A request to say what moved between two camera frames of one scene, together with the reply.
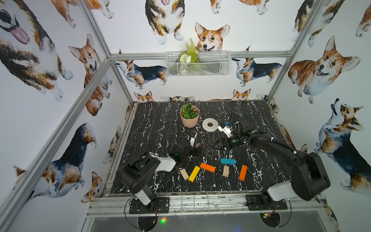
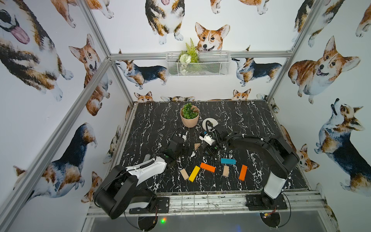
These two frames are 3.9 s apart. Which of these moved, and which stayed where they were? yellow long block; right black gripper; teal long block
Moved: right black gripper
Stayed: yellow long block; teal long block
